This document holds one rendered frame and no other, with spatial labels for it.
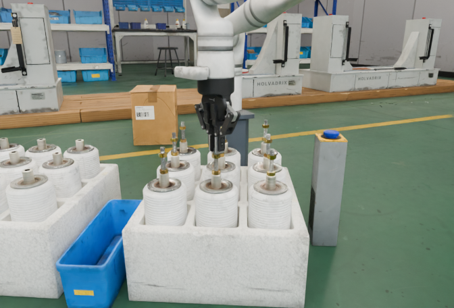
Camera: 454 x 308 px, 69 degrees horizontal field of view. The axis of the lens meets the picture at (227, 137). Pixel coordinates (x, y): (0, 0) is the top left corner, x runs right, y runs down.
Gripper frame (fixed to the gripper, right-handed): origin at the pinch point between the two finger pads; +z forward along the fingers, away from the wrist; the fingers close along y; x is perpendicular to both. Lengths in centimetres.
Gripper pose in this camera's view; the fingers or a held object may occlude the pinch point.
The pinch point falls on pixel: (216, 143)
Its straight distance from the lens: 70.5
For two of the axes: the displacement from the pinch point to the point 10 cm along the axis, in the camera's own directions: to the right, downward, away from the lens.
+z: 0.0, 9.6, 2.8
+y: -6.2, -2.2, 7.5
